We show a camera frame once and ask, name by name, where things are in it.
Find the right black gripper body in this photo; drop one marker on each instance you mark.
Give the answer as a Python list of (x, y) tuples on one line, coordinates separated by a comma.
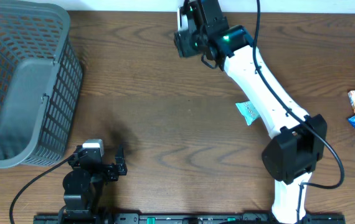
[(192, 45)]

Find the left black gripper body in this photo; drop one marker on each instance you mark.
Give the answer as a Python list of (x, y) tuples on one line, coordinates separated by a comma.
[(109, 173)]

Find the mint green wipes pack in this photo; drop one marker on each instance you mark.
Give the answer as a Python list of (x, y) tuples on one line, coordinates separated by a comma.
[(248, 111)]

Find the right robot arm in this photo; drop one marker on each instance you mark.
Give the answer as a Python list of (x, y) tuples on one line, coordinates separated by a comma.
[(293, 152)]

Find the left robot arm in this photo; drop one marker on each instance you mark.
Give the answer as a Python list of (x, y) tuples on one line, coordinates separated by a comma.
[(83, 186)]

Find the grey plastic mesh basket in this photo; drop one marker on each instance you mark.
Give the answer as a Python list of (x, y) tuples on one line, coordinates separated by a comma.
[(40, 81)]

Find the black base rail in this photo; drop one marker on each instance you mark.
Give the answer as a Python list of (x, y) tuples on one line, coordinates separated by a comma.
[(134, 218)]

